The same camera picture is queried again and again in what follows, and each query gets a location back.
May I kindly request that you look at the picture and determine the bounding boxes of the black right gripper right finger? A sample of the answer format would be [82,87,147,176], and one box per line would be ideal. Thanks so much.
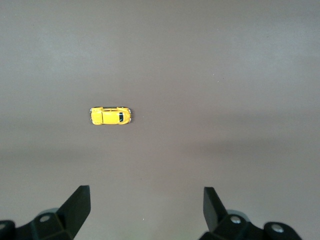
[199,186,305,240]

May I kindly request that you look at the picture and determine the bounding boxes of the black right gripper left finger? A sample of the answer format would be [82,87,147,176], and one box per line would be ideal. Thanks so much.
[0,184,91,240]

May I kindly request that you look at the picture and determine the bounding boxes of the yellow beetle toy car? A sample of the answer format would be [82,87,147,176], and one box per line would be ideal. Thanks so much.
[88,106,133,126]

